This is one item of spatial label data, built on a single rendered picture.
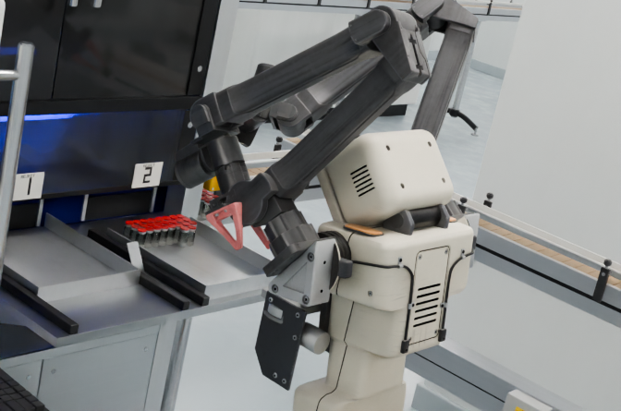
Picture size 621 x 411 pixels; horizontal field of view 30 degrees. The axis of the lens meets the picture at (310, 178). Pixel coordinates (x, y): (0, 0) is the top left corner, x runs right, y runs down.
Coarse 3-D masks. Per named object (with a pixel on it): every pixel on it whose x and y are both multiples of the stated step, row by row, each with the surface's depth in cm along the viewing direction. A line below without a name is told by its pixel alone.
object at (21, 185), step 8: (16, 176) 246; (24, 176) 248; (32, 176) 249; (40, 176) 251; (16, 184) 247; (24, 184) 248; (32, 184) 250; (40, 184) 252; (16, 192) 248; (24, 192) 249; (32, 192) 251; (40, 192) 252
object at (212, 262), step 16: (128, 240) 261; (208, 240) 281; (224, 240) 277; (144, 256) 258; (160, 256) 265; (176, 256) 267; (192, 256) 269; (208, 256) 271; (224, 256) 273; (240, 256) 274; (256, 256) 270; (176, 272) 251; (192, 272) 259; (208, 272) 261; (224, 272) 263; (240, 272) 265; (256, 272) 267; (208, 288) 246; (224, 288) 250; (240, 288) 254; (256, 288) 258
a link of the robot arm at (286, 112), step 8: (264, 64) 241; (256, 72) 242; (280, 104) 236; (288, 104) 236; (272, 112) 236; (280, 112) 235; (288, 112) 235; (296, 112) 235; (272, 120) 238; (288, 120) 235
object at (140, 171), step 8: (136, 168) 271; (144, 168) 273; (152, 168) 275; (160, 168) 277; (136, 176) 272; (152, 176) 276; (160, 176) 278; (136, 184) 273; (144, 184) 275; (152, 184) 277
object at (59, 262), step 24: (48, 216) 266; (24, 240) 256; (48, 240) 259; (72, 240) 260; (24, 264) 244; (48, 264) 247; (72, 264) 249; (96, 264) 252; (120, 264) 250; (48, 288) 229; (72, 288) 233; (96, 288) 238
